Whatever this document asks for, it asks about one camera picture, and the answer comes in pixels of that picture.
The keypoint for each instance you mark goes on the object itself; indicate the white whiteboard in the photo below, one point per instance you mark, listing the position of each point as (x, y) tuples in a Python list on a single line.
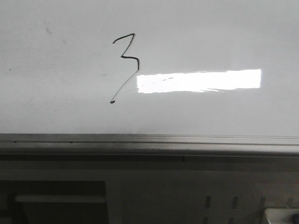
[(204, 67)]

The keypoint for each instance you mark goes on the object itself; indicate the white box with blue item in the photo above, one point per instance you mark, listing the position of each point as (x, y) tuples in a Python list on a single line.
[(280, 216)]

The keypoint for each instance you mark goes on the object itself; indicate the aluminium whiteboard frame tray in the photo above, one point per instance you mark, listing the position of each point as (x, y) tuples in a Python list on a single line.
[(19, 145)]

